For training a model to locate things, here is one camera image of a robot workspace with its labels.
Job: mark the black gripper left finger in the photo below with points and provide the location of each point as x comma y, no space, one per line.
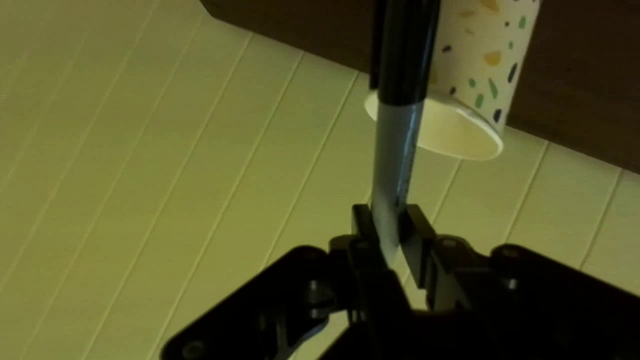
356,263

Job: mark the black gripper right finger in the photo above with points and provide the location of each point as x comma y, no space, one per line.
434,261

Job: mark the black grey marker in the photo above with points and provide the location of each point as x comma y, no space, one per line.
399,120

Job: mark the speckled paper cup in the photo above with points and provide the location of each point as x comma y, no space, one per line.
454,59

